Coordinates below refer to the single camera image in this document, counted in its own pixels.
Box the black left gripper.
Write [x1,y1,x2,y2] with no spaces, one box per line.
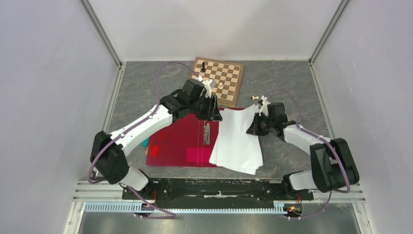
[189,95,223,122]

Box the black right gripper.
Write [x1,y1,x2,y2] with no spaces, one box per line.
[246,112,275,136]

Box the white printed paper stack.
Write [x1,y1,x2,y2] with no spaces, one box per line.
[209,104,263,175]

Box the red file folder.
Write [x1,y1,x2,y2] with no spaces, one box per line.
[145,107,246,168]

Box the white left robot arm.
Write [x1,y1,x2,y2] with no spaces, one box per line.
[88,77,222,199]

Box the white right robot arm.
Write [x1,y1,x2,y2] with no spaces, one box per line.
[246,100,360,199]

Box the wooden chessboard box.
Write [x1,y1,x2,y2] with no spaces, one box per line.
[193,57,244,107]

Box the teal wooden block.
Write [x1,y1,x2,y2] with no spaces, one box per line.
[142,138,149,147]

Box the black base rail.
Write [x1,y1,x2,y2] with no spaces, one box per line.
[140,178,314,209]

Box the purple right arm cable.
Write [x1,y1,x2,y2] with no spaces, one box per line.
[263,89,352,220]

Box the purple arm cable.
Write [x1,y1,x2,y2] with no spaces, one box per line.
[87,61,201,219]
[263,89,352,220]

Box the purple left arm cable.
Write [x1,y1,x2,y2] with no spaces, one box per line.
[87,61,201,219]

